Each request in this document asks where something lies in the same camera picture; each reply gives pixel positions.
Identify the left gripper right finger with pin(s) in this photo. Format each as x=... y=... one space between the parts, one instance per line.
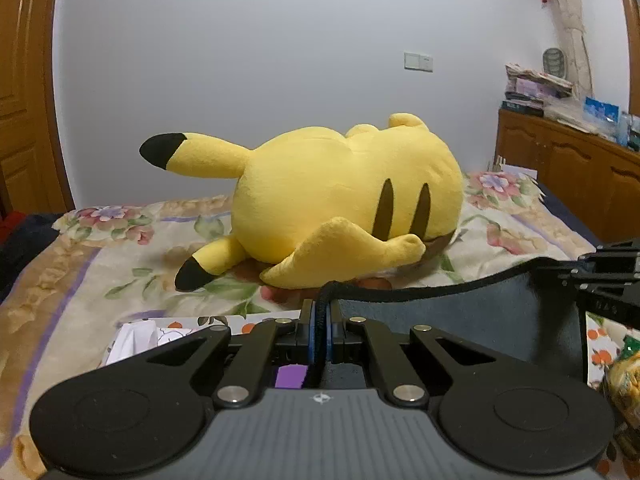
x=370 y=344

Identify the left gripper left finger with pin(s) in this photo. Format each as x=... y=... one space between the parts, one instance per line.
x=257 y=356

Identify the wooden sideboard cabinet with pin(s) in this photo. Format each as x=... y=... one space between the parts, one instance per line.
x=596 y=179

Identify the pink tissue box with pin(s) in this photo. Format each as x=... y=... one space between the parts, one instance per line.
x=138 y=337

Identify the dark blue bed sheet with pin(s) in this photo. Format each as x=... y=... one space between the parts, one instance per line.
x=559 y=210

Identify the white paper card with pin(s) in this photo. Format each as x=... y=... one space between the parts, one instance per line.
x=500 y=164

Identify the white wall switch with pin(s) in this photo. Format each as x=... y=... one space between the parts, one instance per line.
x=419 y=62

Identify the stack of papers and books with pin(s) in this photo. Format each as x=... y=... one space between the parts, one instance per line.
x=538 y=94

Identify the orange print white cloth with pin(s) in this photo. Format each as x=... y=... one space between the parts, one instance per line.
x=604 y=342

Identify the floral bed blanket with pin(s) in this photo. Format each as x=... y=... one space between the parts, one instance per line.
x=73 y=280

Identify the yellow Pikachu plush toy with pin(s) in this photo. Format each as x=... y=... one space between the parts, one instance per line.
x=314 y=205

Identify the blue picture box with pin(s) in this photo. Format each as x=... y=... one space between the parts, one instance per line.
x=604 y=115

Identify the small grey desk fan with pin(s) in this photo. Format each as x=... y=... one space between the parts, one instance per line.
x=553 y=60

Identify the green yellow chip bag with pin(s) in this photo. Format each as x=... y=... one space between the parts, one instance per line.
x=621 y=387

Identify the purple and grey towel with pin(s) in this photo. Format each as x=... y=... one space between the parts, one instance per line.
x=524 y=312

